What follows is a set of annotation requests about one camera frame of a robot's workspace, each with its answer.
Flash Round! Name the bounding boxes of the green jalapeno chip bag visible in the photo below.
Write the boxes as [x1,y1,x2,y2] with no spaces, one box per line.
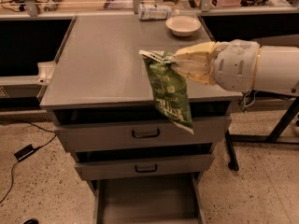
[139,50,194,134]

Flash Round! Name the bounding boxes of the grey top drawer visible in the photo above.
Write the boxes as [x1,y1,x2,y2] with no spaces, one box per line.
[55,116,231,152]

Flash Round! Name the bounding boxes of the grey drawer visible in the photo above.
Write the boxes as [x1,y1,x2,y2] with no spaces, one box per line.
[55,116,231,152]
[75,154,214,180]
[93,174,206,224]

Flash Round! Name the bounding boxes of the grey middle drawer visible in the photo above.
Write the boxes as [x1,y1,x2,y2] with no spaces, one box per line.
[75,154,214,180]

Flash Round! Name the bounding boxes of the grey drawer cabinet counter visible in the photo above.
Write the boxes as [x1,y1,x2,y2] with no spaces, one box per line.
[39,13,244,224]

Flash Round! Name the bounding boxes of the grey bottom drawer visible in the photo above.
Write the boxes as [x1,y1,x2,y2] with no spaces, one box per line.
[93,174,206,224]

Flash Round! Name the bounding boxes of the white bowl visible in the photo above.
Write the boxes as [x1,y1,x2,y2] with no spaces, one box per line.
[165,16,201,37]

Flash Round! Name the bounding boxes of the clear plastic water bottle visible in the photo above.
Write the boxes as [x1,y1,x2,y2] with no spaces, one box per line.
[137,4,179,21]

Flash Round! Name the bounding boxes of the grey side table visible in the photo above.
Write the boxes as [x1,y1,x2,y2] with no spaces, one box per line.
[224,34,299,172]

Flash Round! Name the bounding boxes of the black power adapter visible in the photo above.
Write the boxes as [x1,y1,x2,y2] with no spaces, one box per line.
[14,145,35,162]

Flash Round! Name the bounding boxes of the black shoe tip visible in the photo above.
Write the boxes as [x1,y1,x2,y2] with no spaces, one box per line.
[21,217,39,224]

